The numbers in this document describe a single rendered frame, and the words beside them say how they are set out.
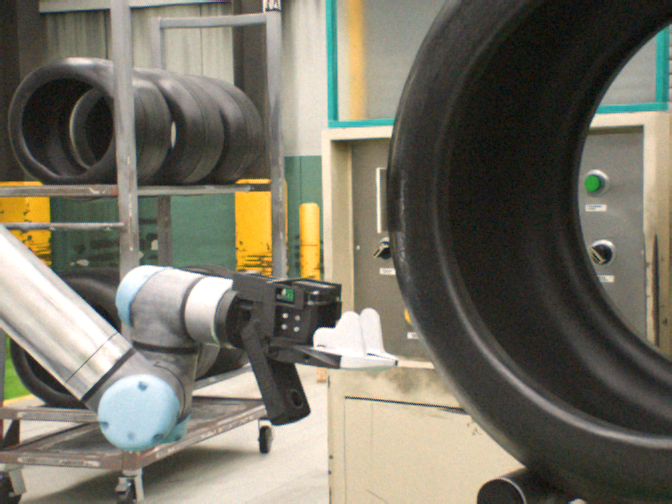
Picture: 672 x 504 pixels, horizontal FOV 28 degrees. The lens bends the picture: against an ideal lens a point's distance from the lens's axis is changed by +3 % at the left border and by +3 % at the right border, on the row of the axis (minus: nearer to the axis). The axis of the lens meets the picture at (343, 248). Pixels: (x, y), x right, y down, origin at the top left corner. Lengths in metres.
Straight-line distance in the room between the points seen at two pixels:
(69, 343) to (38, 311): 0.04
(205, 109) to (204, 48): 6.73
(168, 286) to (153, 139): 3.41
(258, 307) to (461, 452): 0.65
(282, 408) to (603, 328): 0.35
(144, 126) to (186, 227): 7.16
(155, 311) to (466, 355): 0.45
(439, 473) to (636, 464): 0.93
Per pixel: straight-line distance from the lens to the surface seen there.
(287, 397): 1.43
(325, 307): 1.42
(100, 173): 4.88
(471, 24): 1.18
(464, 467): 2.02
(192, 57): 12.05
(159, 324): 1.51
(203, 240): 11.90
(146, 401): 1.37
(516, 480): 1.21
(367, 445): 2.10
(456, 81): 1.18
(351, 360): 1.36
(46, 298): 1.40
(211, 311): 1.45
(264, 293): 1.42
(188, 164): 5.22
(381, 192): 1.23
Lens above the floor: 1.19
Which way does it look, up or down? 3 degrees down
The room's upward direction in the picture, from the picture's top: 1 degrees counter-clockwise
